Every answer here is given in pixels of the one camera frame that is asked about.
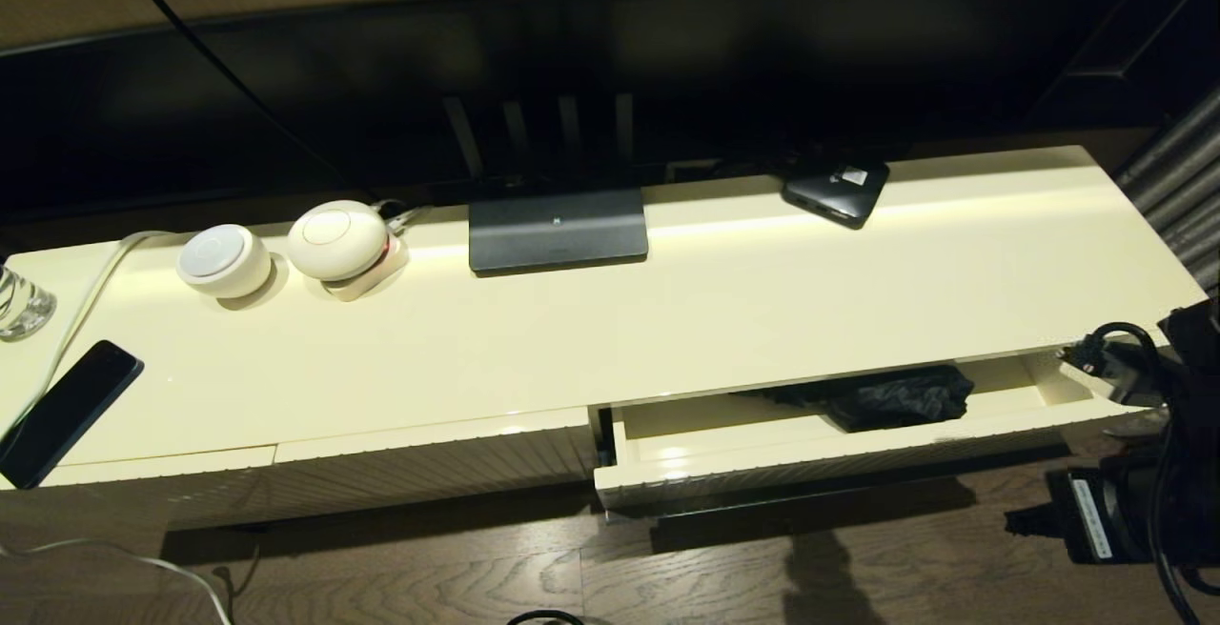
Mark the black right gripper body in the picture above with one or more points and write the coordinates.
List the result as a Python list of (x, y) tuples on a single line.
[(1087, 515)]

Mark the black umbrella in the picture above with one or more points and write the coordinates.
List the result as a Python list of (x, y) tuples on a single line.
[(896, 396)]

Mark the cream ribbed cabinet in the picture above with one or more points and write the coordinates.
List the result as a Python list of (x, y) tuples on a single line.
[(572, 320)]

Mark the black set-top box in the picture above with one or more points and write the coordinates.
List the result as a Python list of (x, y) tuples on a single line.
[(827, 198)]

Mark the black flat screen television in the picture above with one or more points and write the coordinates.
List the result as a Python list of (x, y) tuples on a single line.
[(667, 63)]

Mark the wide cream ribbed cabinet door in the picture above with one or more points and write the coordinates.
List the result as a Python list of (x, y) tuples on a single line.
[(429, 468)]

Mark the cream device dock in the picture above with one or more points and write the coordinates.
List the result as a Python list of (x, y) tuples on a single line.
[(383, 278)]

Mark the white dome shaped device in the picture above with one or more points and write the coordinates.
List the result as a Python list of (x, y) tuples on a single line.
[(334, 239)]

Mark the narrow cream ribbed cabinet door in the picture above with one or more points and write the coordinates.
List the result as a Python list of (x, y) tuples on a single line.
[(191, 492)]

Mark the small white round speaker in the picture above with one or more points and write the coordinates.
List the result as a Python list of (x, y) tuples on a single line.
[(224, 261)]

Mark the black smartphone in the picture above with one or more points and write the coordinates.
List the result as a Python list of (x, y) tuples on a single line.
[(67, 411)]

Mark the clear drinking glass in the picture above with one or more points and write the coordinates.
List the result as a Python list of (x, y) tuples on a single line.
[(24, 306)]

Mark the dark wooden wall frame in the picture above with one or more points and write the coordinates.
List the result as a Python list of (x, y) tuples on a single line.
[(1134, 44)]

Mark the grey television base plate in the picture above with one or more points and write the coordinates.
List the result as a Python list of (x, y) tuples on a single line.
[(558, 230)]

